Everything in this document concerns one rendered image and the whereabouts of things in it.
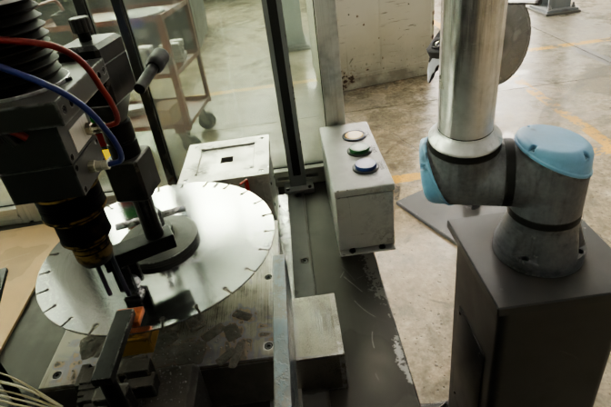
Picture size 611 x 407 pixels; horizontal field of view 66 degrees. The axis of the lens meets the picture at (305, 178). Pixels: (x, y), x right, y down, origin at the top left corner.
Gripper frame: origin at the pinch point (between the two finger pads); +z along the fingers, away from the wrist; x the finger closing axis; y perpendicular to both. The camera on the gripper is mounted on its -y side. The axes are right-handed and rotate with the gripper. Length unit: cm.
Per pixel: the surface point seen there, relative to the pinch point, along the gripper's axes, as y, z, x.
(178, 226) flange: -76, -5, -2
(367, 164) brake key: -39.7, 0.3, -6.5
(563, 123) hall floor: 187, 91, 36
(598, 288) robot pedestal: -28, 16, -45
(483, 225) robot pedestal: -24.3, 16.3, -22.4
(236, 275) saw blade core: -76, -4, -16
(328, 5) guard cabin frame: -27.2, -24.6, 12.7
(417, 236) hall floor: 43, 91, 40
